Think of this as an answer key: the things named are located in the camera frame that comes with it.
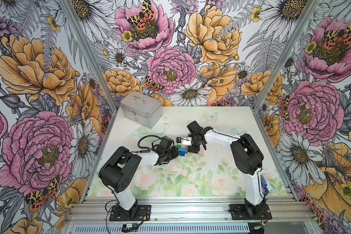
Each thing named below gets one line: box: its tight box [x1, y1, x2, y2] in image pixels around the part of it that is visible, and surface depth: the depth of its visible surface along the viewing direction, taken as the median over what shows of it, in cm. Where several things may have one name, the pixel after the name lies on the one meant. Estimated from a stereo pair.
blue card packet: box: [260, 175, 270, 198], surface depth 81 cm
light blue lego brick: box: [177, 147, 189, 157], surface depth 96 cm
